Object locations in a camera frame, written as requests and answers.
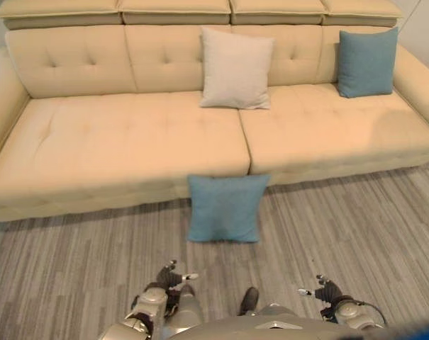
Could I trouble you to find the silver robot torso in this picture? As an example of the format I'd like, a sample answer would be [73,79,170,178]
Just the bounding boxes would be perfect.
[164,303,378,340]

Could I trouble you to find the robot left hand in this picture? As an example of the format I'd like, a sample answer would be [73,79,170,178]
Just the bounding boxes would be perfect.
[155,259,200,290]

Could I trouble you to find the dark robot right foot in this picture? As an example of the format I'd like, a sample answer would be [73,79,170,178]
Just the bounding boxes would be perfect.
[238,286,260,317]

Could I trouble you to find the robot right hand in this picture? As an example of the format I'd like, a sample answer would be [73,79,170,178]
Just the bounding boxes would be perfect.
[297,273,344,302]

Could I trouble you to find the blue square cushion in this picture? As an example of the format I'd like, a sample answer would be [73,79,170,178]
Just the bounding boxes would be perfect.
[186,173,272,244]
[336,25,400,99]

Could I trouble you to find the cream tufted fabric sofa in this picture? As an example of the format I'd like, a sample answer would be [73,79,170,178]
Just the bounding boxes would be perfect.
[0,0,429,223]

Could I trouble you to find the beige square cushion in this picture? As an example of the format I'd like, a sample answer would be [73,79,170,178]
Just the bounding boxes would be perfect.
[199,26,276,111]

